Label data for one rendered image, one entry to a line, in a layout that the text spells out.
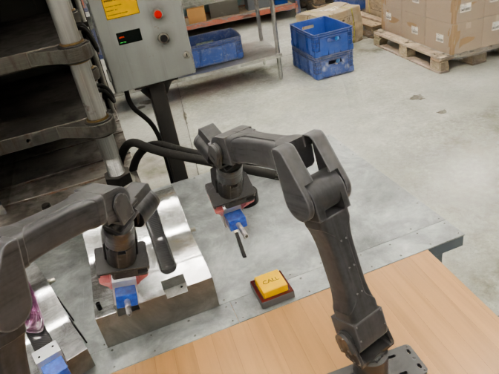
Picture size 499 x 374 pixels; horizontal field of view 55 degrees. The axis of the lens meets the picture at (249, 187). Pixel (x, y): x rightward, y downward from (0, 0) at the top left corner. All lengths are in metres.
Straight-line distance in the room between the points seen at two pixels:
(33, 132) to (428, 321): 1.31
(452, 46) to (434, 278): 3.58
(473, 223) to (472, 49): 2.35
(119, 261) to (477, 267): 1.82
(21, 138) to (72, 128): 0.17
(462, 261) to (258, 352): 1.58
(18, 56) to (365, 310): 1.27
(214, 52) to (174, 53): 2.98
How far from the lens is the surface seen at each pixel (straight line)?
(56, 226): 0.78
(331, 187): 0.76
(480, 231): 2.65
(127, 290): 1.05
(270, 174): 1.52
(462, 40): 4.65
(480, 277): 2.39
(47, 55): 1.62
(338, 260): 0.80
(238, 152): 0.89
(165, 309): 1.11
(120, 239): 0.91
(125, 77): 1.75
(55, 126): 1.73
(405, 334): 1.05
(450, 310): 1.11
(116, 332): 1.12
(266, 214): 1.39
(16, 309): 0.74
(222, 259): 1.26
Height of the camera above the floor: 1.59
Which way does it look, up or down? 31 degrees down
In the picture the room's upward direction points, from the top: 10 degrees counter-clockwise
